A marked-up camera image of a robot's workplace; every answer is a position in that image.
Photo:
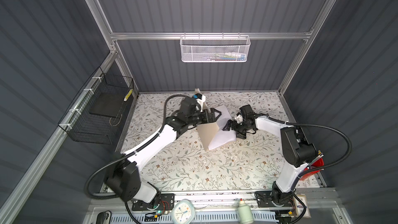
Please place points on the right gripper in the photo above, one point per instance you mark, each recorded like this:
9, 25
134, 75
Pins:
235, 123

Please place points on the beige paper folder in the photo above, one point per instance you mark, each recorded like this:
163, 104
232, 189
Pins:
206, 134

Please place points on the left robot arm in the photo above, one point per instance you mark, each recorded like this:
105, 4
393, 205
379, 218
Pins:
123, 175

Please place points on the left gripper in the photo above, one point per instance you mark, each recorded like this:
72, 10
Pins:
215, 118

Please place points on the black wire basket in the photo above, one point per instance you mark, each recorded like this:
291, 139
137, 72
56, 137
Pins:
100, 111

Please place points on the white alarm clock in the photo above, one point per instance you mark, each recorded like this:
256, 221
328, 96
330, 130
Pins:
183, 212

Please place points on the floral table mat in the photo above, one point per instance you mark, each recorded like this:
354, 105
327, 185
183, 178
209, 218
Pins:
253, 163

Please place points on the red pen cup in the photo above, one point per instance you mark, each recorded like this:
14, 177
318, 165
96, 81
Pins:
317, 164

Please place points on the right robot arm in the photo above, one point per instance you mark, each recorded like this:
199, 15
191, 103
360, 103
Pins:
298, 151

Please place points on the white glue bottle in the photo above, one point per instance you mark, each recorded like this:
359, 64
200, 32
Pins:
244, 213

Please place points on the white wire basket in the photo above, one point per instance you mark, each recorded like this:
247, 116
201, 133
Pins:
214, 49

